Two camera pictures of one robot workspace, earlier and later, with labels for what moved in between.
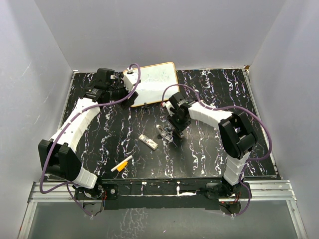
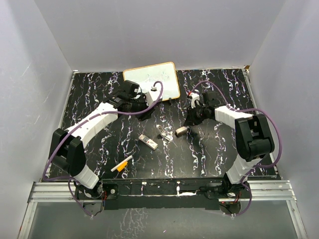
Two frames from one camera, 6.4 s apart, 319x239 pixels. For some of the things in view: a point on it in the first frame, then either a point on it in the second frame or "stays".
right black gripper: x=179 y=128 to x=190 y=120
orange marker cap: x=121 y=167 stays
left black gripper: x=130 y=101 to x=144 y=115
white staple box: x=148 y=142 stays
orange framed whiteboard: x=158 y=82 stays
